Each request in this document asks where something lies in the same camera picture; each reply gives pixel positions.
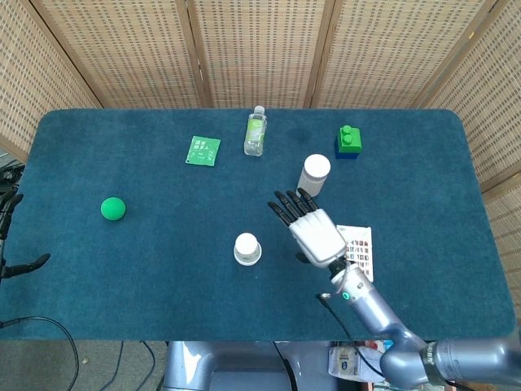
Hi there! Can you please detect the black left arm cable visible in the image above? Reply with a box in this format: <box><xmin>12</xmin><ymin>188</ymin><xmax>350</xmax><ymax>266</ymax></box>
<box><xmin>0</xmin><ymin>316</ymin><xmax>81</xmax><ymax>391</ymax></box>

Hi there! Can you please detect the clear plastic water bottle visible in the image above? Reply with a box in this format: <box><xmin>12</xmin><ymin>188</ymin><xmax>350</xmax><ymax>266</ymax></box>
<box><xmin>243</xmin><ymin>105</ymin><xmax>269</xmax><ymax>156</ymax></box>

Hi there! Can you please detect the white picture booklet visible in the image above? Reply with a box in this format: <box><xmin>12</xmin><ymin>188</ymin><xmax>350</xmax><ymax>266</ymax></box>
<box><xmin>336</xmin><ymin>224</ymin><xmax>374</xmax><ymax>283</ymax></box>

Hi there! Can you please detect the white floral paper cup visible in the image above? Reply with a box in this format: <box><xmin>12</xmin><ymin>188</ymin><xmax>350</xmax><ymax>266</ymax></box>
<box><xmin>234</xmin><ymin>247</ymin><xmax>262</xmax><ymax>267</ymax></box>
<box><xmin>234</xmin><ymin>232</ymin><xmax>261</xmax><ymax>264</ymax></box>

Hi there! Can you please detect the white plastic package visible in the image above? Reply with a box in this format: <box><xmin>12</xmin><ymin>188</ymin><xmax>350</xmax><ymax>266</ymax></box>
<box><xmin>327</xmin><ymin>344</ymin><xmax>386</xmax><ymax>384</ymax></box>

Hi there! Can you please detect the white cylindrical tumbler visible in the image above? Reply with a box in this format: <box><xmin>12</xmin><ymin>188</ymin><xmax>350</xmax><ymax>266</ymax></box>
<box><xmin>296</xmin><ymin>153</ymin><xmax>332</xmax><ymax>199</ymax></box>

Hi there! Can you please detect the black floor cable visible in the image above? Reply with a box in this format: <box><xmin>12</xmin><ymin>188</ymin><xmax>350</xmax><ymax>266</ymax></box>
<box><xmin>140</xmin><ymin>340</ymin><xmax>160</xmax><ymax>391</ymax></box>

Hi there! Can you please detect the green card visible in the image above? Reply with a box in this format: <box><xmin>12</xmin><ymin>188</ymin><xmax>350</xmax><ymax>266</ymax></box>
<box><xmin>184</xmin><ymin>135</ymin><xmax>222</xmax><ymax>167</ymax></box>

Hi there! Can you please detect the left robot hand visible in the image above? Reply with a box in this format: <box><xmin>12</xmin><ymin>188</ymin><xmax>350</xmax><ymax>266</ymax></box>
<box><xmin>0</xmin><ymin>193</ymin><xmax>52</xmax><ymax>279</ymax></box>

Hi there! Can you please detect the blue carpet table cover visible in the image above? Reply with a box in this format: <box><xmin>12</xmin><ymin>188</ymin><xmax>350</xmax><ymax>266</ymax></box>
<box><xmin>0</xmin><ymin>108</ymin><xmax>517</xmax><ymax>342</ymax></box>

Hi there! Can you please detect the blue floor cable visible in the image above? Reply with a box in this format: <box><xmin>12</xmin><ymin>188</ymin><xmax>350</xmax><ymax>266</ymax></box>
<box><xmin>110</xmin><ymin>340</ymin><xmax>125</xmax><ymax>391</ymax></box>

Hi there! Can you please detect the green foam ball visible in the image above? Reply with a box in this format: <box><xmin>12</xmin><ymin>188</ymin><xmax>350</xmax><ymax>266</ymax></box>
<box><xmin>100</xmin><ymin>196</ymin><xmax>127</xmax><ymax>222</ymax></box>

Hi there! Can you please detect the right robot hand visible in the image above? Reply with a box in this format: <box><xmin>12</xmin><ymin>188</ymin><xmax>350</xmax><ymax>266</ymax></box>
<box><xmin>267</xmin><ymin>187</ymin><xmax>349</xmax><ymax>270</ymax></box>

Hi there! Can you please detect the woven bamboo folding screen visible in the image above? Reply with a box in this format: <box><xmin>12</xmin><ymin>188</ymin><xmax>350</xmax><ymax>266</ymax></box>
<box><xmin>0</xmin><ymin>0</ymin><xmax>521</xmax><ymax>310</ymax></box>

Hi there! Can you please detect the grey robot torso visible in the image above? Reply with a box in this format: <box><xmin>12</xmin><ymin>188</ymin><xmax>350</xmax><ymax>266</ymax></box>
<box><xmin>162</xmin><ymin>340</ymin><xmax>339</xmax><ymax>391</ymax></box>

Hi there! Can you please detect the blue toy brick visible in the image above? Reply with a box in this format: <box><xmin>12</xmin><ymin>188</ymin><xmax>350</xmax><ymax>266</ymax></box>
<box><xmin>335</xmin><ymin>136</ymin><xmax>361</xmax><ymax>160</ymax></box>

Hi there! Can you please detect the green toy brick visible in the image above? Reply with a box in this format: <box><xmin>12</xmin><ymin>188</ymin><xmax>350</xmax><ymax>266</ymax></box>
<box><xmin>338</xmin><ymin>125</ymin><xmax>363</xmax><ymax>155</ymax></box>

